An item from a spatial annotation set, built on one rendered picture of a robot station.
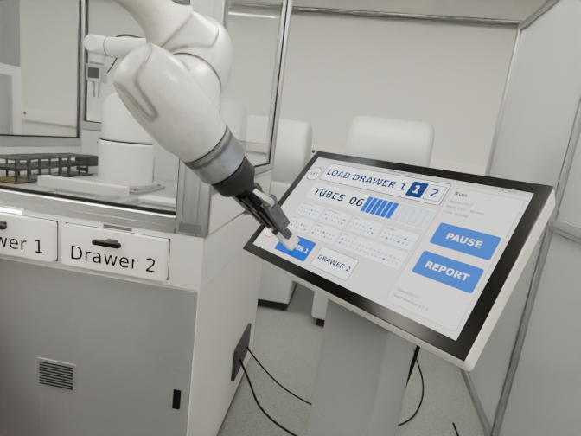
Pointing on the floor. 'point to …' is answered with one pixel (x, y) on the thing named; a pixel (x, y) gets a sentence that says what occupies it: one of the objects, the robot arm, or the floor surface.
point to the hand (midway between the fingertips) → (285, 235)
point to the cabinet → (121, 350)
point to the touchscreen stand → (358, 377)
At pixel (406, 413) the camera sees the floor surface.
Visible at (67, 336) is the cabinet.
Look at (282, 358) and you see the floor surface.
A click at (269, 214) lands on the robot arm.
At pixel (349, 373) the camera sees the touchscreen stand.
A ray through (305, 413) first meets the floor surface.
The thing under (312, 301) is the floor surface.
